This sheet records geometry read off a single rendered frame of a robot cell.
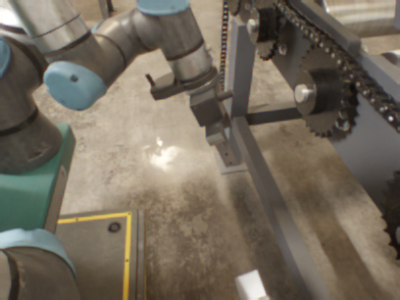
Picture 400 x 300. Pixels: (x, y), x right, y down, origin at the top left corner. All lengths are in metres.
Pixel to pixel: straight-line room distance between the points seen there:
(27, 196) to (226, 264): 0.86
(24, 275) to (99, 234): 0.80
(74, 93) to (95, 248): 0.64
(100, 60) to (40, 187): 0.30
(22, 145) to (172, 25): 0.37
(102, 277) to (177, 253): 0.43
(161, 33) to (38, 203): 0.37
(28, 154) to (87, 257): 0.44
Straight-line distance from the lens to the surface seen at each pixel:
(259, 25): 0.79
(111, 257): 0.99
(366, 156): 0.60
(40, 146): 0.69
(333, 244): 1.44
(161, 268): 1.29
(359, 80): 0.50
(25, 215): 0.63
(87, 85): 0.45
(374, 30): 0.94
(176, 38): 0.51
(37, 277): 0.24
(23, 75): 0.64
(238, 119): 1.33
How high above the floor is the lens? 1.18
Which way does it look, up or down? 46 degrees down
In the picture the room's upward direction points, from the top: straight up
